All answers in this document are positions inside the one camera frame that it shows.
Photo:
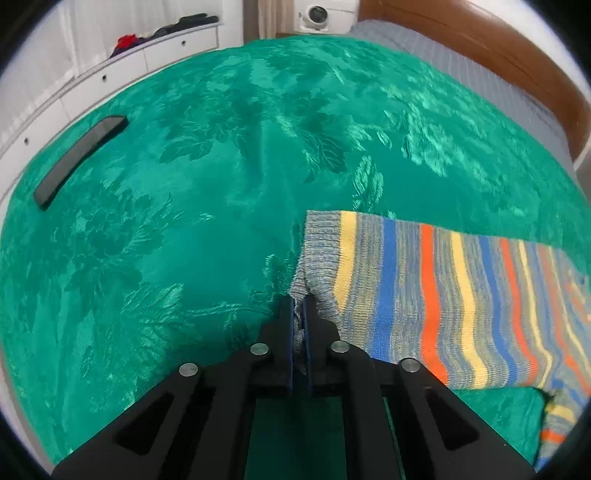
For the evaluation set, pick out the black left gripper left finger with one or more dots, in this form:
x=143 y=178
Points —
x=196 y=423

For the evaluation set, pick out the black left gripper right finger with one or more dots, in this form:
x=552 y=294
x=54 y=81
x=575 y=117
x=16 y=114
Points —
x=400 y=421

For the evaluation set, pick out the striped knitted sweater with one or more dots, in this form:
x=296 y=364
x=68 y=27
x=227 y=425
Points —
x=478 y=311

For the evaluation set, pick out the dark clothes on cabinet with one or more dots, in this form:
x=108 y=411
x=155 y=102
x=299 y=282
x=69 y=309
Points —
x=184 y=23

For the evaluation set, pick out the green floral bedspread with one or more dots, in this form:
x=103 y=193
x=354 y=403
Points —
x=174 y=241

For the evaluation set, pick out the black flat bar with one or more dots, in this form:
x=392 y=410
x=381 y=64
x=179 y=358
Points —
x=97 y=136

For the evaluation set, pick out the white drawer cabinet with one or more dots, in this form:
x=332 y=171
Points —
x=94 y=87

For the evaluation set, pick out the grey checked bed sheet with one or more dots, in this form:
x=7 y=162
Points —
x=514 y=102

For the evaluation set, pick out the wooden headboard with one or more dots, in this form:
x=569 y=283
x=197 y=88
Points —
x=492 y=42

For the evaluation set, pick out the red cloth on cabinet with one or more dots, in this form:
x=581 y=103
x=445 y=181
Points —
x=127 y=42

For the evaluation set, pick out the white round fan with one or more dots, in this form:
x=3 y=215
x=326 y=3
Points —
x=313 y=17

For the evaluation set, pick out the beige curtain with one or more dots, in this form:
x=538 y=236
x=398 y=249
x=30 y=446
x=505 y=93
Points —
x=275 y=17

